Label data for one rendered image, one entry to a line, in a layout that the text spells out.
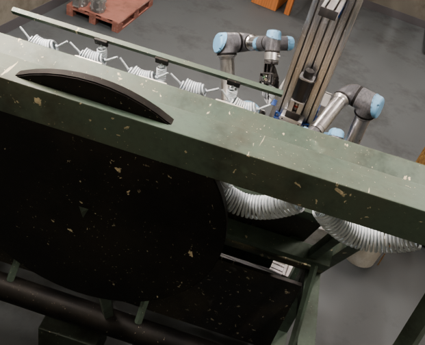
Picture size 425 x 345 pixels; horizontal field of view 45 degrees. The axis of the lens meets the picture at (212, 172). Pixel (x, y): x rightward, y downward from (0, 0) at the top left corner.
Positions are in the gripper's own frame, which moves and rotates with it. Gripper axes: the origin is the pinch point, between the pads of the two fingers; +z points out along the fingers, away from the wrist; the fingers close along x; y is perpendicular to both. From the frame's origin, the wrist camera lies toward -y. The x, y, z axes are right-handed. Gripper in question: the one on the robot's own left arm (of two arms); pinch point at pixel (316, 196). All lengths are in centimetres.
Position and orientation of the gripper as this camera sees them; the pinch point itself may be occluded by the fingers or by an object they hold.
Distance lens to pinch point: 239.4
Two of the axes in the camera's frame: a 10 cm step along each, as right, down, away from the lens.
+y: 8.7, 4.0, 2.9
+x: -3.9, 2.2, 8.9
